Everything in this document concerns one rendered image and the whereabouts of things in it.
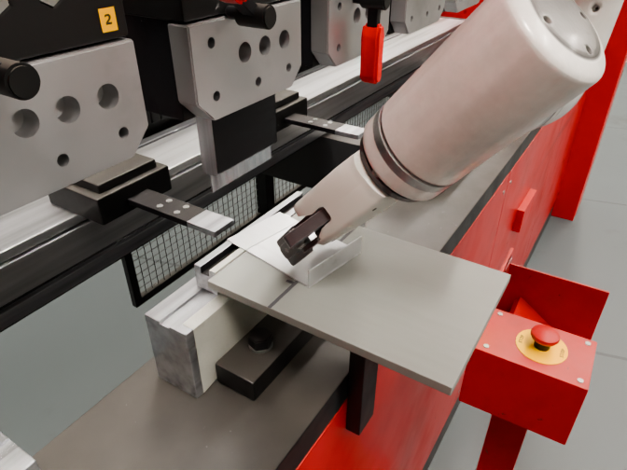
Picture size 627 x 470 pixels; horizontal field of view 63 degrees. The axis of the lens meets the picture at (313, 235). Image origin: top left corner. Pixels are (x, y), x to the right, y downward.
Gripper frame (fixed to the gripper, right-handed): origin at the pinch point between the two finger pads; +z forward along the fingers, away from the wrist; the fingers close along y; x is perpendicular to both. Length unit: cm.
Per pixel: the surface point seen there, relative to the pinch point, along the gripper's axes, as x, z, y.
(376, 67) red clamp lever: -11.8, -8.8, -14.1
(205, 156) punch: -11.9, -1.8, 7.0
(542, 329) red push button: 28.2, 5.0, -28.9
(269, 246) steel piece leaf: -2.0, 5.2, 2.1
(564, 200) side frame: 38, 90, -213
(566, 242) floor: 53, 90, -192
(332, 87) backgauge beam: -30, 31, -53
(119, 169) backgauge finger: -22.5, 18.2, 6.1
